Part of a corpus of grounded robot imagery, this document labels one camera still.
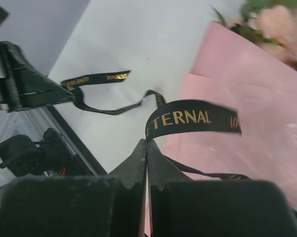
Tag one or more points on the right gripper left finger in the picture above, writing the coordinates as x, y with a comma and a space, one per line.
78, 206

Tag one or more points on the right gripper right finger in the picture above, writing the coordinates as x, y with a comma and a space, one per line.
182, 207

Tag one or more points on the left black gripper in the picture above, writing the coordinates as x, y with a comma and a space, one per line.
22, 87

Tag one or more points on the black ribbon gold lettering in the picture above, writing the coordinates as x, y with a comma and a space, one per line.
181, 116

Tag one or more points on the pink wrapping paper sheet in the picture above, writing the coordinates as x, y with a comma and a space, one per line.
232, 72

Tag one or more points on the pale pink fake flower stem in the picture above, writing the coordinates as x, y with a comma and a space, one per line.
269, 24

